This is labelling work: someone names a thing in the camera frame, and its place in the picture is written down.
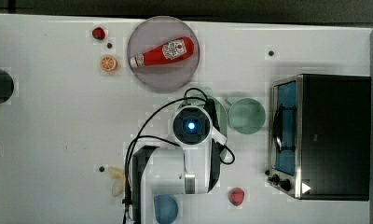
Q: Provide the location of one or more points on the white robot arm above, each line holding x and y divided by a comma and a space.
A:
192, 166

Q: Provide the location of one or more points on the grey round plate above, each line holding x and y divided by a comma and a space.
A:
151, 34

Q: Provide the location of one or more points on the green plastic cup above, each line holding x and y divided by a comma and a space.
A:
245, 115

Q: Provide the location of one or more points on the red plush ketchup bottle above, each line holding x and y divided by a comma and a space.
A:
173, 51

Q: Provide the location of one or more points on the toy orange slice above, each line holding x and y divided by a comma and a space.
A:
108, 63

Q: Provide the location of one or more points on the toy banana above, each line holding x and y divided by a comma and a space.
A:
119, 184

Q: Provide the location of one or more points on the red toy strawberry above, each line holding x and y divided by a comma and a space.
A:
236, 196

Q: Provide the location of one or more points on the blue plastic bowl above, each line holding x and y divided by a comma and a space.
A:
166, 209

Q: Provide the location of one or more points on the small red toy fruit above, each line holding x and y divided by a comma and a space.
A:
98, 33

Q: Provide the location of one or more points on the black toaster oven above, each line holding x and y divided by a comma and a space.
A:
319, 137

